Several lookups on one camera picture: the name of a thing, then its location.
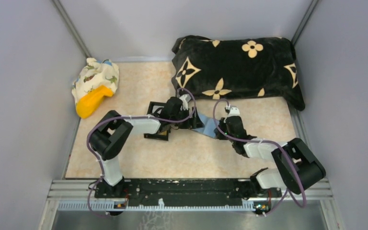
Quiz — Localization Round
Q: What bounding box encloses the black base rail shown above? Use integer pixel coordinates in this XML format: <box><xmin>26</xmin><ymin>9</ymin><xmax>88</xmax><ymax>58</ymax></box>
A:
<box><xmin>94</xmin><ymin>178</ymin><xmax>282</xmax><ymax>207</ymax></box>

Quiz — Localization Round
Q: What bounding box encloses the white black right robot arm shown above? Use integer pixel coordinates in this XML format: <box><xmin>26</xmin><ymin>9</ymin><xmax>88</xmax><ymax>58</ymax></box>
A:
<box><xmin>214</xmin><ymin>116</ymin><xmax>326</xmax><ymax>197</ymax></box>

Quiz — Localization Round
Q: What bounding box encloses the dinosaur print cloth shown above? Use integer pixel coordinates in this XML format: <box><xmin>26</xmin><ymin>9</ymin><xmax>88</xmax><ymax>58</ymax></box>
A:
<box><xmin>71</xmin><ymin>57</ymin><xmax>120</xmax><ymax>103</ymax></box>

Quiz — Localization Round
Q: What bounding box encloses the grey card holder wallet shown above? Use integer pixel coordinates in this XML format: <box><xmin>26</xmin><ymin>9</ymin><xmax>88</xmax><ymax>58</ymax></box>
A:
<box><xmin>192</xmin><ymin>113</ymin><xmax>219</xmax><ymax>139</ymax></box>

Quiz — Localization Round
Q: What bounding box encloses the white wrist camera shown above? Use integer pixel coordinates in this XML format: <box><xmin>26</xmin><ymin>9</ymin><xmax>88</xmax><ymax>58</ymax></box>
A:
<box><xmin>179</xmin><ymin>94</ymin><xmax>192</xmax><ymax>111</ymax></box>
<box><xmin>225</xmin><ymin>105</ymin><xmax>241</xmax><ymax>117</ymax></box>

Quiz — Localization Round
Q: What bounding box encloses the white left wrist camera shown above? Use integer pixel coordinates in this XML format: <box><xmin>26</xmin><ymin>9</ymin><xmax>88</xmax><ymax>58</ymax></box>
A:
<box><xmin>179</xmin><ymin>94</ymin><xmax>192</xmax><ymax>111</ymax></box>

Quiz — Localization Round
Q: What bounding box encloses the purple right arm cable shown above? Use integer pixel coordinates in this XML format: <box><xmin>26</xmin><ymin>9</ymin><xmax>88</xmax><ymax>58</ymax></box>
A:
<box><xmin>212</xmin><ymin>98</ymin><xmax>308</xmax><ymax>217</ymax></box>

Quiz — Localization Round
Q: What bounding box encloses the black compartment tray box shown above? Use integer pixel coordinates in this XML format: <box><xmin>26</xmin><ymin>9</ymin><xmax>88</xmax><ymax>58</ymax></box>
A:
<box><xmin>143</xmin><ymin>101</ymin><xmax>172</xmax><ymax>141</ymax></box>

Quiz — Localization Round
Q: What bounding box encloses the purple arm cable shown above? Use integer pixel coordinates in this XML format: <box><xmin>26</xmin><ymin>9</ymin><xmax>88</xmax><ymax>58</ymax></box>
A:
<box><xmin>86</xmin><ymin>88</ymin><xmax>198</xmax><ymax>218</ymax></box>
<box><xmin>212</xmin><ymin>98</ymin><xmax>308</xmax><ymax>217</ymax></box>

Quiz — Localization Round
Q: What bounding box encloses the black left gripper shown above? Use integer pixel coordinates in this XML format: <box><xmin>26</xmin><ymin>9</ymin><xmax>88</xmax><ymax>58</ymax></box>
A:
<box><xmin>170</xmin><ymin>107</ymin><xmax>205</xmax><ymax>130</ymax></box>

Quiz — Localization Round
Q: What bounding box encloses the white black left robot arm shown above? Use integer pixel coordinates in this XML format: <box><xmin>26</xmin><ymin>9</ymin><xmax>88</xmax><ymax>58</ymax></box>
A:
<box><xmin>87</xmin><ymin>94</ymin><xmax>205</xmax><ymax>198</ymax></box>

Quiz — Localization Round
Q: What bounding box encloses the black floral pillow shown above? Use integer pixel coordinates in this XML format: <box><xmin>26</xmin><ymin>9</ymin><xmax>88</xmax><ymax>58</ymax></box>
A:
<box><xmin>171</xmin><ymin>35</ymin><xmax>305</xmax><ymax>111</ymax></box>

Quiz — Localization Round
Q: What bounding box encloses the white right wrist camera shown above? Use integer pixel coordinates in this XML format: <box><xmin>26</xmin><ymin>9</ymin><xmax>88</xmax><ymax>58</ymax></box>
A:
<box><xmin>225</xmin><ymin>105</ymin><xmax>241</xmax><ymax>117</ymax></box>

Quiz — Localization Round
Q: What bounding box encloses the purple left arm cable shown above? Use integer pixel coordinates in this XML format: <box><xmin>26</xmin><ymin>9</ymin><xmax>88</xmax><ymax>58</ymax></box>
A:
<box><xmin>86</xmin><ymin>88</ymin><xmax>198</xmax><ymax>218</ymax></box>

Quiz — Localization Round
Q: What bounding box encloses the yellow cloth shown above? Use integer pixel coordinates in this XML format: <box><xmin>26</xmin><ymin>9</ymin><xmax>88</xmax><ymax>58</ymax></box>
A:
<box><xmin>76</xmin><ymin>85</ymin><xmax>114</xmax><ymax>119</ymax></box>

